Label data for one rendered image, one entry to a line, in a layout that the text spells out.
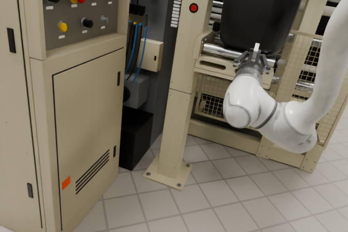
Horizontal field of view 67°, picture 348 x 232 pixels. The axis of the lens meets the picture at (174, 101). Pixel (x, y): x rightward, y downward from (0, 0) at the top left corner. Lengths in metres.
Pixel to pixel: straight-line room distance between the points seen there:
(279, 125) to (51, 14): 0.77
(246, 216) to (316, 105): 1.10
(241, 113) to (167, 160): 1.06
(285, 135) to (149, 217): 0.99
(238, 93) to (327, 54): 0.23
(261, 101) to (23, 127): 0.81
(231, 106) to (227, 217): 1.04
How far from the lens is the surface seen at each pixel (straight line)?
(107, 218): 1.55
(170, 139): 1.61
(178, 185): 1.73
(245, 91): 0.74
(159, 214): 1.58
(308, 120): 0.77
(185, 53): 1.39
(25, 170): 1.21
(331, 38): 0.62
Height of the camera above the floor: 1.19
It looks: 26 degrees down
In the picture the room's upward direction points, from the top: 9 degrees clockwise
